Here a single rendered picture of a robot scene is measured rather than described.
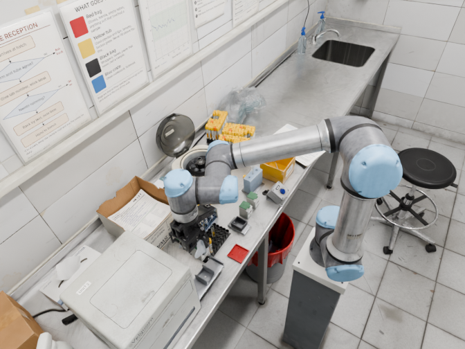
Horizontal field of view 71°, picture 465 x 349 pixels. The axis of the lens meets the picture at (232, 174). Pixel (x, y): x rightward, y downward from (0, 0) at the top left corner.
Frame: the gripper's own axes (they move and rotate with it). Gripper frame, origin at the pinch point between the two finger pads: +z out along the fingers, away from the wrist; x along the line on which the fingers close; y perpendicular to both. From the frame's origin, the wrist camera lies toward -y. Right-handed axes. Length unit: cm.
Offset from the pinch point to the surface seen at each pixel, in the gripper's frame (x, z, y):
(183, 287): 4.8, 0.4, 13.6
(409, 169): 50, 47, -131
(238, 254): 3.8, 24.5, -16.6
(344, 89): -6, 25, -161
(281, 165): -6, 24, -72
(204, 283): 1.5, 20.1, 2.6
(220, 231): -8.2, 22.3, -20.7
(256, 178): -9, 16, -51
